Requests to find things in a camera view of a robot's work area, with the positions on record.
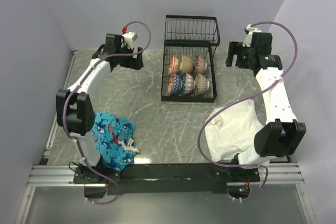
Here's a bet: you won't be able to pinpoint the orange diamond patterned bowl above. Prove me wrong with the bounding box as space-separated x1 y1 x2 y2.
167 74 182 95

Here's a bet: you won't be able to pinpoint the orange floral patterned bowl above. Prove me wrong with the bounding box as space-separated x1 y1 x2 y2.
169 55 181 76

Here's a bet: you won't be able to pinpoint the grey floral patterned bowl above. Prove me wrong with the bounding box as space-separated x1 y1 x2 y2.
180 55 194 74

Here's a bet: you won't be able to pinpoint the black wire dish rack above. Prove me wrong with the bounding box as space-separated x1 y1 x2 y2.
161 15 220 103

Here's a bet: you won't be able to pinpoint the blue triangle patterned bowl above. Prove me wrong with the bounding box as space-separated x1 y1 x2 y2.
181 73 196 95

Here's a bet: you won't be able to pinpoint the red geometric patterned bowl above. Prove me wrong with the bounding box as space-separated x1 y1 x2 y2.
194 74 210 95

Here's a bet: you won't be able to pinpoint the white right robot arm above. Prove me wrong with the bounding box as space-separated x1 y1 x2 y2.
226 31 307 181

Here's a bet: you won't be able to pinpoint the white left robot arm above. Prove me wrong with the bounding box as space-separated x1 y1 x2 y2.
56 31 143 183

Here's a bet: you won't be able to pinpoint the blue shark print shorts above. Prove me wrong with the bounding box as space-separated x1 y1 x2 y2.
92 112 140 171

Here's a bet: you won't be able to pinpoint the white cloth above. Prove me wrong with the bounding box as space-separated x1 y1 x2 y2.
205 100 263 162

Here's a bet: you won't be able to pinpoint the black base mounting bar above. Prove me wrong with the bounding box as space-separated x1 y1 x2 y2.
73 163 261 198

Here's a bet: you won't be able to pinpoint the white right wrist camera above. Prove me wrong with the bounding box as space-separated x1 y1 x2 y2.
243 24 261 47

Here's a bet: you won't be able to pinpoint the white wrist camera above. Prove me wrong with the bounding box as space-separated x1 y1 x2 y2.
122 26 138 49
243 24 261 47

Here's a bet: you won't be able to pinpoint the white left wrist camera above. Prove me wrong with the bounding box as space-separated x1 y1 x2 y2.
122 26 138 49

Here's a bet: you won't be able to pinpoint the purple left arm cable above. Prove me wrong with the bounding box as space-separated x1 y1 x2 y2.
62 20 152 205

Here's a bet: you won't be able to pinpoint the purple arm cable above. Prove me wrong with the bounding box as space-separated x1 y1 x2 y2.
62 20 152 205
198 20 299 204

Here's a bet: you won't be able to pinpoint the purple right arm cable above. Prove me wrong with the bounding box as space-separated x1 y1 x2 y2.
198 20 299 204

